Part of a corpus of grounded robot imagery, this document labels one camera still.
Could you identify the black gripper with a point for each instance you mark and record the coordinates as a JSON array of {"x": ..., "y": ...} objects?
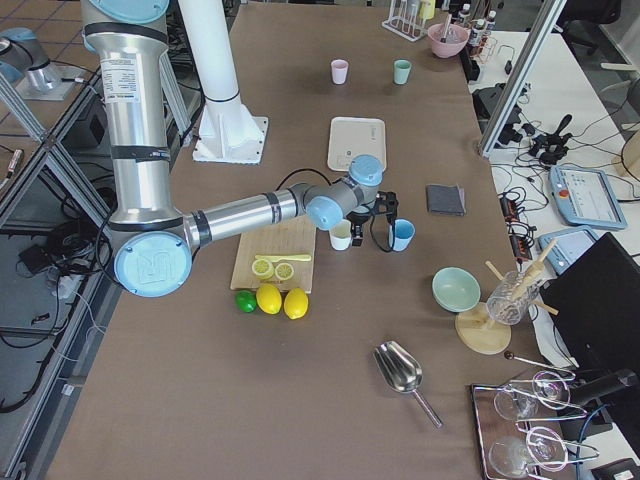
[{"x": 357, "y": 220}]

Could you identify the cream plastic cup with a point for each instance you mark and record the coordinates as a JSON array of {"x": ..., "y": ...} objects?
[{"x": 340, "y": 235}]

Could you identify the pink plastic cup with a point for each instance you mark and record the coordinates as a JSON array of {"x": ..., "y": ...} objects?
[{"x": 339, "y": 71}]

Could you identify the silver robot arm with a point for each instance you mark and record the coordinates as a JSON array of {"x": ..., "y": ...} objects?
[{"x": 155, "y": 242}]

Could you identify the cream rabbit tray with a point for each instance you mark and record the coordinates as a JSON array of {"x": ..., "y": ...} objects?
[{"x": 353, "y": 136}]

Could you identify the wine glass rack tray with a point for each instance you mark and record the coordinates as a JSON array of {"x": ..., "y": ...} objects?
[{"x": 518, "y": 427}]

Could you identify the blue plastic cup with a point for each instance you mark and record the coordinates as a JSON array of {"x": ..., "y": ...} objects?
[{"x": 401, "y": 232}]

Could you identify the wooden cutting board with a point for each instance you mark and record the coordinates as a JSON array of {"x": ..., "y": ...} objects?
[{"x": 290, "y": 237}]

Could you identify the lemon half right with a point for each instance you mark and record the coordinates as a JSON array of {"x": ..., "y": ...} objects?
[{"x": 284, "y": 271}]

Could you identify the lemon half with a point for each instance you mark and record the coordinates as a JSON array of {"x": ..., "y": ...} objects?
[
  {"x": 262, "y": 269},
  {"x": 284, "y": 271}
]

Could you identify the yellow plastic knife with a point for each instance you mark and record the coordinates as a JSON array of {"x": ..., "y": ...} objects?
[{"x": 280, "y": 258}]

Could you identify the grey folded cloth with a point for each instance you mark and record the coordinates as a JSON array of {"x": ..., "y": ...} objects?
[{"x": 445, "y": 200}]

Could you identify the whole yellow lemon right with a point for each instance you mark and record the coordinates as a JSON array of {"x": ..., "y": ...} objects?
[{"x": 296, "y": 304}]

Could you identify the whole yellow lemon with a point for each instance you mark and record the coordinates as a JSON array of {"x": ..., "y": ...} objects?
[
  {"x": 269, "y": 299},
  {"x": 296, "y": 304}
]

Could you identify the lemon half left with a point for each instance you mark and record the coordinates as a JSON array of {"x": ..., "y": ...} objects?
[{"x": 262, "y": 269}]

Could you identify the whole yellow lemon left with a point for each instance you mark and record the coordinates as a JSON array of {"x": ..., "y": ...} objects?
[{"x": 269, "y": 299}]

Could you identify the green bowl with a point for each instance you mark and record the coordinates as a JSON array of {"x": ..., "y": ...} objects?
[{"x": 455, "y": 289}]

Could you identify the green lime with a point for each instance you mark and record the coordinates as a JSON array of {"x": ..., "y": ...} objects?
[{"x": 246, "y": 301}]

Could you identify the metal scoop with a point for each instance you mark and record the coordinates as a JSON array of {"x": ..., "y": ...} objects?
[{"x": 403, "y": 373}]

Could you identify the wooden mug tree stand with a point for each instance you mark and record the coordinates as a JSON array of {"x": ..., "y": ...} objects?
[{"x": 482, "y": 334}]

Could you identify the green plastic cup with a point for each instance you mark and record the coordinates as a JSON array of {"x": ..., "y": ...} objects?
[{"x": 401, "y": 71}]

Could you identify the clear glass mug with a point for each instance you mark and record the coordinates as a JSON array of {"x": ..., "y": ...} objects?
[{"x": 512, "y": 298}]

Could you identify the pink bowl with ice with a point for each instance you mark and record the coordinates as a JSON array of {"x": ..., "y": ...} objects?
[{"x": 456, "y": 39}]

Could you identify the blue teach pendant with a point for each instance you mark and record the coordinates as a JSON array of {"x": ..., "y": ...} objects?
[
  {"x": 585, "y": 197},
  {"x": 571, "y": 243}
]

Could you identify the black laptop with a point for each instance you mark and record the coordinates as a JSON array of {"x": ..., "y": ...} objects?
[{"x": 598, "y": 302}]

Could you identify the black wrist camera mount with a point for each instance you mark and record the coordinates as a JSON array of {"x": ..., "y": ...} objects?
[{"x": 386, "y": 204}]

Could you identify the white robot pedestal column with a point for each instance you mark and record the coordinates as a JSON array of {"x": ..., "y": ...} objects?
[{"x": 228, "y": 132}]

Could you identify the white wire rack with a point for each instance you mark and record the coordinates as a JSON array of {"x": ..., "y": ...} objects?
[{"x": 408, "y": 18}]

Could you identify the aluminium frame post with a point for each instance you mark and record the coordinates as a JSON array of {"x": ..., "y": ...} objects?
[{"x": 542, "y": 26}]

